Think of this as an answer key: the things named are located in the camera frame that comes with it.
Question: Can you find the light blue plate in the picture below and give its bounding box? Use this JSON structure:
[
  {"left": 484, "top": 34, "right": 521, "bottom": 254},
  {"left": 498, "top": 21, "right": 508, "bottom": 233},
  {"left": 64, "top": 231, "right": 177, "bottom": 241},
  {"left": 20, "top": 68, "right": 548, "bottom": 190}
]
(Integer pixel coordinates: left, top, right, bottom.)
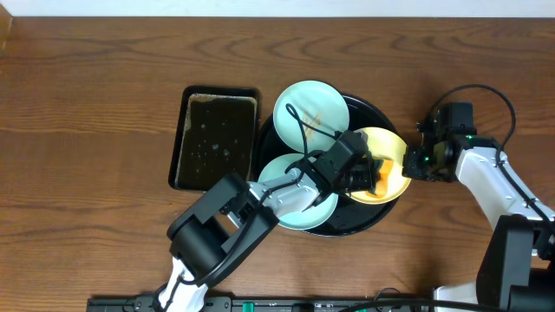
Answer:
[
  {"left": 258, "top": 153, "right": 339, "bottom": 231},
  {"left": 272, "top": 81, "right": 349, "bottom": 153}
]

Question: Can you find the black rectangular water tray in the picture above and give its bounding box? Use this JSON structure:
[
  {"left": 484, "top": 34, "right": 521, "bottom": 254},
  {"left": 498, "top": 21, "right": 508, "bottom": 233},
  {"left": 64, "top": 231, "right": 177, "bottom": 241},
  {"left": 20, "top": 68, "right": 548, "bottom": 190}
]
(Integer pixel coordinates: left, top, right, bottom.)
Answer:
[{"left": 168, "top": 85, "right": 258, "bottom": 192}]

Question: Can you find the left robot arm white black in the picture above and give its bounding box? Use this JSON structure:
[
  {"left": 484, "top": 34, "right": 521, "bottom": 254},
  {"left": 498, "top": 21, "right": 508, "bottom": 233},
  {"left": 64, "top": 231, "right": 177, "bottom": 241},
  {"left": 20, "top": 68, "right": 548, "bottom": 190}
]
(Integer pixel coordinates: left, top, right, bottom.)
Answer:
[{"left": 153, "top": 151, "right": 384, "bottom": 311}]

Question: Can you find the lower light blue plate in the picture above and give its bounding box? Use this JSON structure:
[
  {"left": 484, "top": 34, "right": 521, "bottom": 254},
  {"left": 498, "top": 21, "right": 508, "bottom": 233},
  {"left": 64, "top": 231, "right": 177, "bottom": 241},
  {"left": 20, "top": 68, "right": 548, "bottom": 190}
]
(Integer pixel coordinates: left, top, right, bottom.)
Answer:
[{"left": 258, "top": 153, "right": 339, "bottom": 231}]

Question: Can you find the yellow plate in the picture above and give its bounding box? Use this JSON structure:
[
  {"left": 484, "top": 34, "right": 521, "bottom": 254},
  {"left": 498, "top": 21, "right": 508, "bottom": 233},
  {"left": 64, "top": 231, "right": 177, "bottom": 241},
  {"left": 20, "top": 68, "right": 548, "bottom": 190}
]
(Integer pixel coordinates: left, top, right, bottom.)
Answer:
[{"left": 348, "top": 127, "right": 411, "bottom": 205}]

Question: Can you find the upper light blue plate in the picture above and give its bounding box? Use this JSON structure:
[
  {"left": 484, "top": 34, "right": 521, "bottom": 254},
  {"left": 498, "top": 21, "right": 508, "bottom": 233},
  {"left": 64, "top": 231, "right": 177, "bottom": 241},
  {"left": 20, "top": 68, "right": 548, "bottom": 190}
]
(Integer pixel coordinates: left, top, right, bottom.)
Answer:
[{"left": 272, "top": 81, "right": 349, "bottom": 153}]

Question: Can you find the round black serving tray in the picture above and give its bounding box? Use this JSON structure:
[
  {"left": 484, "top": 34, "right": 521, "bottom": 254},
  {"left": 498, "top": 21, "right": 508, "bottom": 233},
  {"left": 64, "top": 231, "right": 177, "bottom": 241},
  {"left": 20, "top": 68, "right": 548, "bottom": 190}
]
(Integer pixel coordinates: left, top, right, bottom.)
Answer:
[{"left": 251, "top": 94, "right": 397, "bottom": 237}]

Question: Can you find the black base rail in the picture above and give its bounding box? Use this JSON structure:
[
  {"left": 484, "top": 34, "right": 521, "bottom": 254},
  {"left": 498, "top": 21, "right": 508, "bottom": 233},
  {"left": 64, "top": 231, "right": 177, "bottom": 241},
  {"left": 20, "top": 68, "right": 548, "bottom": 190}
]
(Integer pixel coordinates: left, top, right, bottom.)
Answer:
[{"left": 85, "top": 295, "right": 439, "bottom": 312}]

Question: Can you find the yellow sponge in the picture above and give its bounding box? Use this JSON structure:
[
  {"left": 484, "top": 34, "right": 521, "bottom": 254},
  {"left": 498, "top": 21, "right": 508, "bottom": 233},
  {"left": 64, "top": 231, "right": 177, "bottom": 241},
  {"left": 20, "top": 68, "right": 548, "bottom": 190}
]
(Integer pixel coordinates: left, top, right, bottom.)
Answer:
[{"left": 369, "top": 159, "right": 394, "bottom": 198}]

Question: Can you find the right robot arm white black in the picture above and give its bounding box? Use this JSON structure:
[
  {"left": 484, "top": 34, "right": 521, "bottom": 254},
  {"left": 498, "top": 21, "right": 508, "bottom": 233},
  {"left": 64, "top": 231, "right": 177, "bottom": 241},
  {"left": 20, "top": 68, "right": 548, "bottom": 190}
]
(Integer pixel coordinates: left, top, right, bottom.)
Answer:
[{"left": 402, "top": 135, "right": 554, "bottom": 311}]

